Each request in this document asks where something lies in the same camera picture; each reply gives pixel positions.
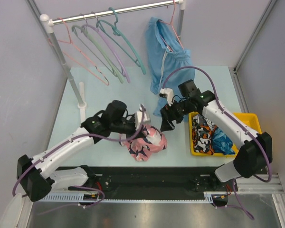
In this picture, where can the pink patterned shorts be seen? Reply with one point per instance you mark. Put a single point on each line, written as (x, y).
(142, 148)

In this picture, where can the pink wire hanger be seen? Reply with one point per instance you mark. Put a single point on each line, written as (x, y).
(171, 24)
(99, 75)

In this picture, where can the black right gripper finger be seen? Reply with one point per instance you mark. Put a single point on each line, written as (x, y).
(172, 125)
(165, 125)

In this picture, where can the blue patterned shorts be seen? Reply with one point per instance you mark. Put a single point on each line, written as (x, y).
(221, 143)

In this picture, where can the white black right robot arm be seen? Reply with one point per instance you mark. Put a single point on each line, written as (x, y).
(254, 148)

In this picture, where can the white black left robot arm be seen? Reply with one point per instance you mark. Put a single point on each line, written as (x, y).
(39, 175)

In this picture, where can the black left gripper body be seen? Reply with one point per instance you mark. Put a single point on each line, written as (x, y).
(128, 127)

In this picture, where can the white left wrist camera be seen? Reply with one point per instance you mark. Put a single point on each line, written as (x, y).
(141, 116)

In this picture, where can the teal plastic hanger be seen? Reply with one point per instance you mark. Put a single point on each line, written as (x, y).
(117, 33)

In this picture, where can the metal clothes rack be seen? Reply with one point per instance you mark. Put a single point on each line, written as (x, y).
(48, 25)

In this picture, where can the light green plastic hanger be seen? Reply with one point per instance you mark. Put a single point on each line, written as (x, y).
(76, 28)

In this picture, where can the light blue shorts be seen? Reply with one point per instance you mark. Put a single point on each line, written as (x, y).
(165, 55)

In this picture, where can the camouflage patterned shorts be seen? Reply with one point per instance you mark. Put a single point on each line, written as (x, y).
(202, 132)

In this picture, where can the pink wire hanger left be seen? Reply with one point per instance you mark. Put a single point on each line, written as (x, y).
(99, 75)

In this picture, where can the purple plastic hanger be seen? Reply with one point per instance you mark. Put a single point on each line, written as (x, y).
(120, 72)

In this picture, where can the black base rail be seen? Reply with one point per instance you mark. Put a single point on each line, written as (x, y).
(156, 183)

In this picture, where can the white cable duct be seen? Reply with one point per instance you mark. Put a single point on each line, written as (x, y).
(207, 197)

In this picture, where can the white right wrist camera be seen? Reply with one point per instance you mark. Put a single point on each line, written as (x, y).
(168, 94)

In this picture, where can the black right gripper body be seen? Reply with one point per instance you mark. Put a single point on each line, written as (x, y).
(177, 109)

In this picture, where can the pink wire hanger right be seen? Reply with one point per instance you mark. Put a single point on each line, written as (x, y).
(171, 24)

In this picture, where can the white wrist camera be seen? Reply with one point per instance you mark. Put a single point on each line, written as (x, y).
(168, 94)
(141, 116)

